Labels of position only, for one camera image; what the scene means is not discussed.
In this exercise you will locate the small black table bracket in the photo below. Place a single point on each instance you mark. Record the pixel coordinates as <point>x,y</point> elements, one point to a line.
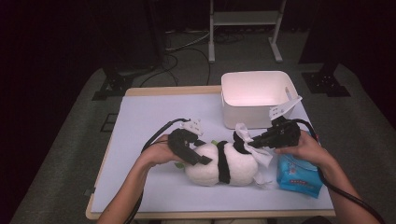
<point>89,192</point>

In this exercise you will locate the panda plush toy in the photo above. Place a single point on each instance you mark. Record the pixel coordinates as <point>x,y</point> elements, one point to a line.
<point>205,174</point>

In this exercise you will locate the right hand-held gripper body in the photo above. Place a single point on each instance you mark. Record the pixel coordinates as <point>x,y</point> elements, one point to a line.
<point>286,135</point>

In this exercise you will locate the person's left hand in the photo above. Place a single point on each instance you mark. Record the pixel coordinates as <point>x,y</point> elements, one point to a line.
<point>155,157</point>

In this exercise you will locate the wooden table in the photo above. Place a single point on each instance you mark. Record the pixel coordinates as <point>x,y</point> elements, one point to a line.
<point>171,90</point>

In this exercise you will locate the black stand base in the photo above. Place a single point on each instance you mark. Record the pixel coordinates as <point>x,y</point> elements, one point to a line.
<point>113,85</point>
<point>323,82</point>

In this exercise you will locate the dark floor plate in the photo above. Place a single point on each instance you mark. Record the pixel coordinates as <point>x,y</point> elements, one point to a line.
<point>109,126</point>

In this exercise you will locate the white metal stand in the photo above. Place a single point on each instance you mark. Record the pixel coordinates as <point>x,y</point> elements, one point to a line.
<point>243,18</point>

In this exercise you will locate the white wet wipe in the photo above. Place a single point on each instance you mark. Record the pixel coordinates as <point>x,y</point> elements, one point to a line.
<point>263,155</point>

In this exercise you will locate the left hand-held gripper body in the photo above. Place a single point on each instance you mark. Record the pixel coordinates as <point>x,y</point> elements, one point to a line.
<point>177,143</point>

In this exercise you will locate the white plastic storage bin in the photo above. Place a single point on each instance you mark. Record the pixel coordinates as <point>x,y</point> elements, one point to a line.
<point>246,115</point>

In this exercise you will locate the person's right hand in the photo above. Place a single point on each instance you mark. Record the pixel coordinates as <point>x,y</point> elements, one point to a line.
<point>306,152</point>

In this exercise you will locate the blue wet wipes pack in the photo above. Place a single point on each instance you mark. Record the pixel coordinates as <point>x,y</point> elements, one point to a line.
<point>299,182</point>

